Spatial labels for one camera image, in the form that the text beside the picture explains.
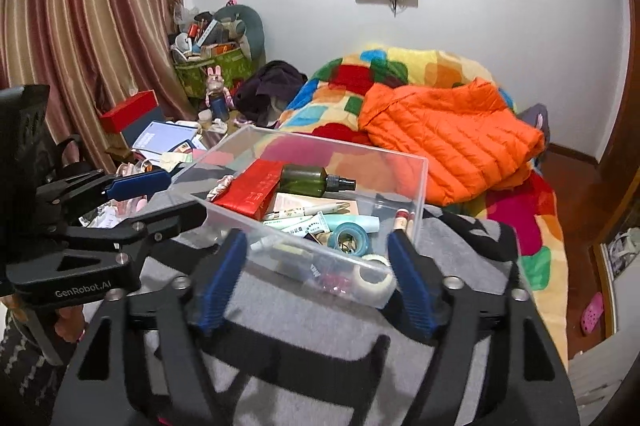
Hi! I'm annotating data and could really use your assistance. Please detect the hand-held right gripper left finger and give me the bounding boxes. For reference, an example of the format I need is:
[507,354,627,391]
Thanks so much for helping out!
[52,229,251,426]

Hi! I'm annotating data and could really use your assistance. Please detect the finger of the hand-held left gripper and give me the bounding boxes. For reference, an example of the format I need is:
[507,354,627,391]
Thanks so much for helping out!
[50,200,209,280]
[35,169,172,233]

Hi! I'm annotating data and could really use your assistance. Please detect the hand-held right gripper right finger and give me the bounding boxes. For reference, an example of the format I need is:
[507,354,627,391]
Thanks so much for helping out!
[387,231,581,426]

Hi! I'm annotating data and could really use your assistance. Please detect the white tape roll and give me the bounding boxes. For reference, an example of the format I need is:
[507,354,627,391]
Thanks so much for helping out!
[352,255,396,298]

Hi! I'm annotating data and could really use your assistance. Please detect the light green cosmetic tube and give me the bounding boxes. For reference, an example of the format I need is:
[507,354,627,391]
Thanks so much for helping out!
[247,239,322,260]

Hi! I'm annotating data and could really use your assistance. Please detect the red fabric pouch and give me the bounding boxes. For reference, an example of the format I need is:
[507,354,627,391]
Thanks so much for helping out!
[212,159,281,222]

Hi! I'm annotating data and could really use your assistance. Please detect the teal tape roll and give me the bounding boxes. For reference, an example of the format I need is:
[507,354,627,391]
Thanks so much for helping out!
[327,222,372,257]

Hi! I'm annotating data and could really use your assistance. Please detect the clear plastic storage box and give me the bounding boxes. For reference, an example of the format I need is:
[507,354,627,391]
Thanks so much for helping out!
[170,125,430,311]

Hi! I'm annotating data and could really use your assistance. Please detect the long cream cosmetic pen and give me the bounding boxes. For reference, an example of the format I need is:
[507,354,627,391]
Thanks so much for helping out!
[262,201,351,223]

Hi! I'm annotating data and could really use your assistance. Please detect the person's left forearm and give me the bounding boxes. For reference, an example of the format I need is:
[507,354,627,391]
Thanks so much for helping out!
[0,306,68,414]

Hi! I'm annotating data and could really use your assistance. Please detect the person's left hand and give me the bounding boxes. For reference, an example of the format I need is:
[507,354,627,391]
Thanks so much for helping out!
[56,305,87,343]

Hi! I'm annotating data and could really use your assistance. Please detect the blue booklet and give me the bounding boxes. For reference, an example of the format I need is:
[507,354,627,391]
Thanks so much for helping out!
[132,120,199,157]

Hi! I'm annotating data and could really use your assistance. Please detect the pink cosmetic stick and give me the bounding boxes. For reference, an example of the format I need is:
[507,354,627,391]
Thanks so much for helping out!
[392,209,416,240]

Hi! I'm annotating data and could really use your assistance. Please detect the grey black patterned mat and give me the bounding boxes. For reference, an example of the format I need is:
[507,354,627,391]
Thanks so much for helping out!
[122,159,523,426]

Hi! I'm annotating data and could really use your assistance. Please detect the red gift box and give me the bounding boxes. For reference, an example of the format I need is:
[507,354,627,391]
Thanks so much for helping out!
[98,90,161,134]

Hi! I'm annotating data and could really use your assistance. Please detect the white tube green print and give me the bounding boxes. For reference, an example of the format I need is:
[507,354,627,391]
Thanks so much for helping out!
[265,216,327,238]

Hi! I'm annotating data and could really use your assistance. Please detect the striped brown curtain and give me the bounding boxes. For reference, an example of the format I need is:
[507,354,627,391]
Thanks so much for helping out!
[0,0,198,179]

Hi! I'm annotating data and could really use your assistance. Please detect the beige squeeze tube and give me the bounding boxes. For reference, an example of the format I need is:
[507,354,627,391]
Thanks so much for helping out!
[272,192,361,221]

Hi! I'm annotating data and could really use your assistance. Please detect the dark green spray bottle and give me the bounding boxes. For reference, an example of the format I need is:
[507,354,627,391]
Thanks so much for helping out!
[279,165,357,197]

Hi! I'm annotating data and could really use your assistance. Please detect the green fabric storage bag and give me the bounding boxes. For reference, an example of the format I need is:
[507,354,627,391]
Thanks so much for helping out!
[172,44,256,101]

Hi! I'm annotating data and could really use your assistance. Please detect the orange puffer jacket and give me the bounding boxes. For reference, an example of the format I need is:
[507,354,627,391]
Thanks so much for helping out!
[357,77,546,207]

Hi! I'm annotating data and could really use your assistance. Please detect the dark purple clothes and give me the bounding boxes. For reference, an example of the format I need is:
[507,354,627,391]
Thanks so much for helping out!
[234,60,309,128]

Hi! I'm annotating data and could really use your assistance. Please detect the pink clog shoe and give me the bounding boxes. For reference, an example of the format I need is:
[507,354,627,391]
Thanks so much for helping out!
[580,291,607,337]

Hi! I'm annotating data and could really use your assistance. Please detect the white cabinet panel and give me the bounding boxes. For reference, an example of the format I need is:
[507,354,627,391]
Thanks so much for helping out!
[570,326,640,414]

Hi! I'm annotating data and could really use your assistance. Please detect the white sneakers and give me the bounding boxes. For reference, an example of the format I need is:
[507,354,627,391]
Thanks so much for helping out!
[606,229,640,278]

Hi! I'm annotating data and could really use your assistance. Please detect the colourful patchwork blanket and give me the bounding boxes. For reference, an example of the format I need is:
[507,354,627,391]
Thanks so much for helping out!
[276,45,572,359]

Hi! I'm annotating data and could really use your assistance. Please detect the brown wooden door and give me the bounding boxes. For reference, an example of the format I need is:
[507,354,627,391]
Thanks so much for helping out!
[590,0,640,257]

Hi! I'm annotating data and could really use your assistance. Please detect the white braided hair tie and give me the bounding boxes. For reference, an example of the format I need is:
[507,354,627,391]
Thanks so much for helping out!
[207,174,237,203]

